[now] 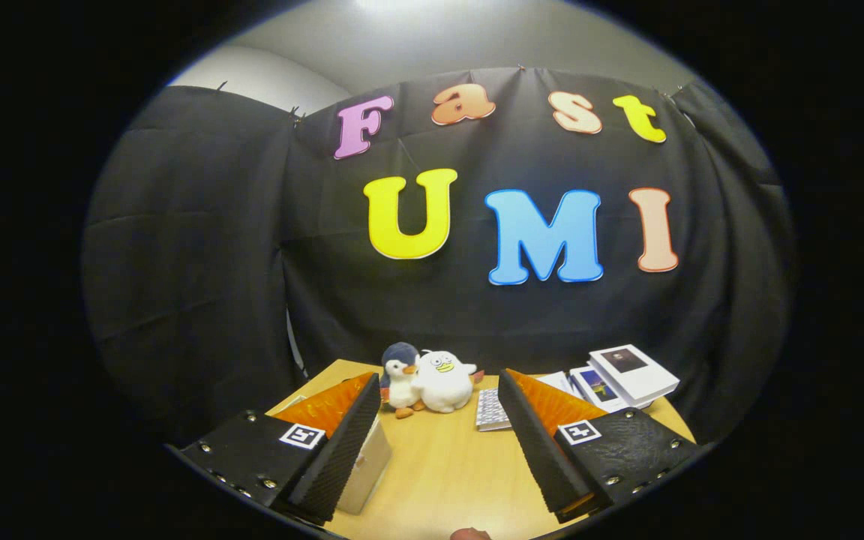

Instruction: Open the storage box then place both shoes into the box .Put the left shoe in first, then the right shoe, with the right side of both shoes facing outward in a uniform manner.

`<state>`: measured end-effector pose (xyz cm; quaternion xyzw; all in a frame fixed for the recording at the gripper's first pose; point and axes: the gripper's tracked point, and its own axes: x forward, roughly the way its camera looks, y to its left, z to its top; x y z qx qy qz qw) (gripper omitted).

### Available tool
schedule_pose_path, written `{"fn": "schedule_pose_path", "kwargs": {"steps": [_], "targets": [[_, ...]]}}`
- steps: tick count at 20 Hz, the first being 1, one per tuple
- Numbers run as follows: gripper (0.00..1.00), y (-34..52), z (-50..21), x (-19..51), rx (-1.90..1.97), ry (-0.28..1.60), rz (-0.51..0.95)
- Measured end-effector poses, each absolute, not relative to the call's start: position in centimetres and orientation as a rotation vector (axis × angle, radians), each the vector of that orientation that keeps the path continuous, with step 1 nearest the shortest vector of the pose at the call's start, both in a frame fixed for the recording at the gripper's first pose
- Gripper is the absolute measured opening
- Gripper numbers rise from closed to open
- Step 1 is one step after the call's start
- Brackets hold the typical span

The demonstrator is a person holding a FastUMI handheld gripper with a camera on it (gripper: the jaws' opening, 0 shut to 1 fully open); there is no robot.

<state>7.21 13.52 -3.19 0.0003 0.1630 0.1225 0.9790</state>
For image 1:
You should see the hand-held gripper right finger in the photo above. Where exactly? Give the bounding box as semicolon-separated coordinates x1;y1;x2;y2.
497;367;703;524

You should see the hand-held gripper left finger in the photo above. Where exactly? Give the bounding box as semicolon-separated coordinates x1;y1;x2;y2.
177;371;382;526

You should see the beige fabric storage box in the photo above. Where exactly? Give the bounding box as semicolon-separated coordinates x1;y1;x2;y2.
334;416;394;516

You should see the white book with patterned cover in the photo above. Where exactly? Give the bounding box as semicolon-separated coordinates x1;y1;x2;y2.
475;371;575;432

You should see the grey white penguin plush toy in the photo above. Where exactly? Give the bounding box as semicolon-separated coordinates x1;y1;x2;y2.
379;342;425;419

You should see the white duck plush toy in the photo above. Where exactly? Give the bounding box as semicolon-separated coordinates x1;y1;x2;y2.
411;350;485;414

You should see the white book with dark picture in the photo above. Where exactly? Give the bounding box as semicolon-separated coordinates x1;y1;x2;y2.
588;344;680;406

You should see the large ceiling light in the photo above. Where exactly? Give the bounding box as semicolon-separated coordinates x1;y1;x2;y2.
349;0;440;14

